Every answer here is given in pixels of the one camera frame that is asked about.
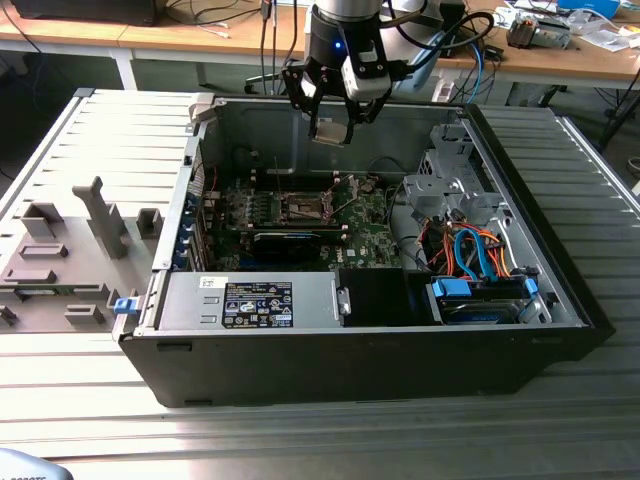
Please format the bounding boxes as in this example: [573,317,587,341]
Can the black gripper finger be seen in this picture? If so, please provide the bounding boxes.
[280,58,331,144]
[342,92,394,146]

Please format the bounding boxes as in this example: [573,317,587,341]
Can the silver CPU chip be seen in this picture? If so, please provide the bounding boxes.
[309,117,350,147]

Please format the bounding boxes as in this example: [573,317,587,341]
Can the metal socket cover frame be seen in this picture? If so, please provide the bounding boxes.
[322,174,362,222]

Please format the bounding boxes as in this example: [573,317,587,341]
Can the CPU socket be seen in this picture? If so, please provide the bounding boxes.
[279,191,334,225]

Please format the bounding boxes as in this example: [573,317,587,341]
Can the CPU cooler heatsink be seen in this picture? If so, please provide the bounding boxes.
[505,13,574,51]

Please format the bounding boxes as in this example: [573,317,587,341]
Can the black office chair base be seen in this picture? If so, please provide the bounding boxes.
[243,69,296,97]

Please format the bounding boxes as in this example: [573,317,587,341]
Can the white plastic item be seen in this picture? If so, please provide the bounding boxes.
[430,78,457,104]

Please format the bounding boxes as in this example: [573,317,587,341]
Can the green motherboard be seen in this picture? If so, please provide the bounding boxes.
[197,169,404,274]

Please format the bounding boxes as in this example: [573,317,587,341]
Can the silver metal drive cage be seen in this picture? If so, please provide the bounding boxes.
[399,122,556,321]

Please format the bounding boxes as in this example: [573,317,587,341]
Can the black graphics card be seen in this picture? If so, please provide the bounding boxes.
[249,229,324,264]

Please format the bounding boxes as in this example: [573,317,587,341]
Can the wooden desk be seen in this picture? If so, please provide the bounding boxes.
[434,0,640,91]
[0,0,314,92]

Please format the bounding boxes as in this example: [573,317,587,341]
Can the black plastic shroud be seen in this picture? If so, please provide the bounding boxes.
[337,268,434,327]

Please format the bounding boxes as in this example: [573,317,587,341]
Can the black power supply label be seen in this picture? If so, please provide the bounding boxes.
[222,280,296,330]

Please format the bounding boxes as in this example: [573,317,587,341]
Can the hard disk in blue carrier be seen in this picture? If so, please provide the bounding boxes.
[424,277,541,326]

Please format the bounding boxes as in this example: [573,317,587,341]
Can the grey power supply unit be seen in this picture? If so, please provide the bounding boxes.
[154,272,346,331]

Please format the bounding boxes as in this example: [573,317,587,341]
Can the grey parts rack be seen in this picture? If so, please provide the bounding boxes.
[0,175,166,334]

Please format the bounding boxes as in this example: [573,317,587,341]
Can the black PC case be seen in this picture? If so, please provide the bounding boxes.
[112,94,616,409]

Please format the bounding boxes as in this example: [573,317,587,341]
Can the blue box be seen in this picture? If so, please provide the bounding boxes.
[557,0,622,17]

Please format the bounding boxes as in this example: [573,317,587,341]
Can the white paper documents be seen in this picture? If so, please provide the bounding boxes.
[574,17,640,54]

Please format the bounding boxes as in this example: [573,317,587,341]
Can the grey rounded device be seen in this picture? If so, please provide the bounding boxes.
[0,448,69,480]

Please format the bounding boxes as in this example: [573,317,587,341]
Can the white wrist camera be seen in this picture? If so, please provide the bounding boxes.
[343,49,392,100]

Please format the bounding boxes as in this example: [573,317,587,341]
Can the grey case handle latch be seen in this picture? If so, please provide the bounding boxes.
[187,92,217,135]

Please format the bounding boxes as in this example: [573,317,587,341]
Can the red orange wire bundle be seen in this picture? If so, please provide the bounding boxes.
[419,222,454,269]

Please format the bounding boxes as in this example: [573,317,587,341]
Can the blue wire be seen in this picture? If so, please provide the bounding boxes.
[452,225,494,284]

